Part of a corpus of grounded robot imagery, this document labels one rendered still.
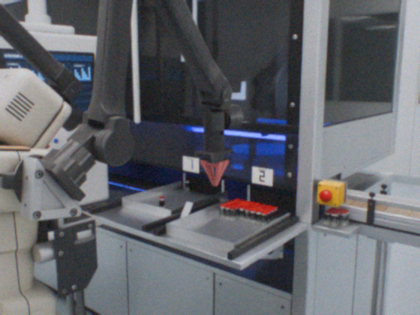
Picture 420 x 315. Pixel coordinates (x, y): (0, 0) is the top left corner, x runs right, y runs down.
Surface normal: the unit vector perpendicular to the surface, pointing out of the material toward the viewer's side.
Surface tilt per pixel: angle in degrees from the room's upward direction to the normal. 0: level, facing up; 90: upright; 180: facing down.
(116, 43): 95
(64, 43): 90
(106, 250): 90
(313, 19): 90
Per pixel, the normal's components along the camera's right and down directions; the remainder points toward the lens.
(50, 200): 0.72, 0.13
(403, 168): -0.62, 0.14
